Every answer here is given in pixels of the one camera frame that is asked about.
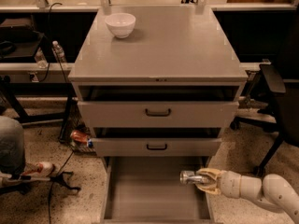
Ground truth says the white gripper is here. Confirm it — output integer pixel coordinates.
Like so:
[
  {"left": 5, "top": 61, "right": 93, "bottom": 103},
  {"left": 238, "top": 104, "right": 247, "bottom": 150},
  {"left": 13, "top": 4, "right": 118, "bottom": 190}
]
[{"left": 196, "top": 168, "right": 241, "bottom": 199}]

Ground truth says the silver redbull can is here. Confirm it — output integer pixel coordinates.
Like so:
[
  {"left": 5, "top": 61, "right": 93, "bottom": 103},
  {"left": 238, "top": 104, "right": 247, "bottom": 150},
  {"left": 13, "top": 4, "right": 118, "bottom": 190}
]
[{"left": 179, "top": 171, "right": 209, "bottom": 185}]

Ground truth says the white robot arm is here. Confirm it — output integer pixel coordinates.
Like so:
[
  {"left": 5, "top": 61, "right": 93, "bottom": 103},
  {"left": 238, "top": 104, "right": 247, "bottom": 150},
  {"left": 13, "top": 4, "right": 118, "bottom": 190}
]
[{"left": 195, "top": 168, "right": 299, "bottom": 224}]

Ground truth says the grey open bottom drawer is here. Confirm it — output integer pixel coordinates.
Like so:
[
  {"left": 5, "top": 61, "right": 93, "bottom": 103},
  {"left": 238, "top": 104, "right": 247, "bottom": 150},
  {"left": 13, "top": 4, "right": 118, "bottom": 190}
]
[{"left": 100, "top": 157, "right": 214, "bottom": 224}]

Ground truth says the grey metal drawer cabinet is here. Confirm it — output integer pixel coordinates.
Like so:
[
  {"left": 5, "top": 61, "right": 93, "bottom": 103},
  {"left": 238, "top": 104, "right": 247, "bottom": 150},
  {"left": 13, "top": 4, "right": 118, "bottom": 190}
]
[{"left": 67, "top": 5, "right": 249, "bottom": 161}]

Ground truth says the grey middle drawer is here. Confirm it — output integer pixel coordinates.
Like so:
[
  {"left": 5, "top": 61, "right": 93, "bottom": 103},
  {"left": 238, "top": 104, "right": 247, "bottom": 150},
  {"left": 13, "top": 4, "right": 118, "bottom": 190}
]
[{"left": 92, "top": 138, "right": 221, "bottom": 157}]

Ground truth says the grey top drawer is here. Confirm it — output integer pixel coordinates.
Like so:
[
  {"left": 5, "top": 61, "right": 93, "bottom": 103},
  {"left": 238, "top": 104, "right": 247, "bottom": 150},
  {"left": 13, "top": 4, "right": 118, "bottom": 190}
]
[{"left": 78, "top": 102, "right": 238, "bottom": 128}]

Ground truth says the black office chair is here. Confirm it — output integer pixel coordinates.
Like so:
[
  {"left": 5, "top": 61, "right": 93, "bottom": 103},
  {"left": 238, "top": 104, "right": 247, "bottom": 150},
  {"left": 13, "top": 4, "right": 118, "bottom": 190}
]
[{"left": 229, "top": 3, "right": 299, "bottom": 177}]

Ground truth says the orange bottle on floor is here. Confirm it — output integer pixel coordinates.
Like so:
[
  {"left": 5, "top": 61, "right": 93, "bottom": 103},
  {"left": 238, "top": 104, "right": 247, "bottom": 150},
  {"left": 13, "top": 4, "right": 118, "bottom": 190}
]
[{"left": 70, "top": 130, "right": 93, "bottom": 147}]

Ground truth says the black tripod stand base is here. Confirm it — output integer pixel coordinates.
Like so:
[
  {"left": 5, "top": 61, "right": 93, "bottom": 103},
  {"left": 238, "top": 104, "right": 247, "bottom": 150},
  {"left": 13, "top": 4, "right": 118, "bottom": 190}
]
[{"left": 0, "top": 172, "right": 80, "bottom": 195}]

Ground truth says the white red sneaker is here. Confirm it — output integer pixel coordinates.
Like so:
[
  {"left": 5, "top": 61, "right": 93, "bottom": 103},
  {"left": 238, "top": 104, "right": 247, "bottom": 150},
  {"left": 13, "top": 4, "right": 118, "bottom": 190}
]
[{"left": 22, "top": 161, "right": 55, "bottom": 177}]

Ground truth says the white ceramic bowl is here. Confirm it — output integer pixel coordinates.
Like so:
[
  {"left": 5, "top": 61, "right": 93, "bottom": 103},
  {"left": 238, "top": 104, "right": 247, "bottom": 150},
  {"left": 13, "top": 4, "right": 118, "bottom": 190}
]
[{"left": 105, "top": 13, "right": 136, "bottom": 38}]

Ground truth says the clear plastic water bottle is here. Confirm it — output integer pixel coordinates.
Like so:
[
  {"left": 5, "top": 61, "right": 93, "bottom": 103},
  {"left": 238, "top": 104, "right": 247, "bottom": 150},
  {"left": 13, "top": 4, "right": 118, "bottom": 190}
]
[{"left": 52, "top": 41, "right": 67, "bottom": 63}]

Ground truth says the black wire basket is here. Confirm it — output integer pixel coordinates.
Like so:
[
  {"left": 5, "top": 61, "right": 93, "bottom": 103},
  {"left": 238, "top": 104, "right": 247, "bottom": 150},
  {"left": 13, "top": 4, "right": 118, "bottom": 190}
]
[{"left": 64, "top": 105, "right": 95, "bottom": 155}]

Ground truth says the black floor cable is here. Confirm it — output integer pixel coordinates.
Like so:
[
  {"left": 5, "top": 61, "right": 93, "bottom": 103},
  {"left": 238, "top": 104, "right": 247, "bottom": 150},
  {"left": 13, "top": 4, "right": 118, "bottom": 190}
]
[{"left": 46, "top": 149, "right": 75, "bottom": 224}]

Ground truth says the black desk frame left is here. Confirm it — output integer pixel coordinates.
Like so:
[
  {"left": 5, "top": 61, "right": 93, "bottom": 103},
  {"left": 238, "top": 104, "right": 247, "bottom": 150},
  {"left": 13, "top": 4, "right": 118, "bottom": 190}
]
[{"left": 0, "top": 76, "right": 74, "bottom": 143}]

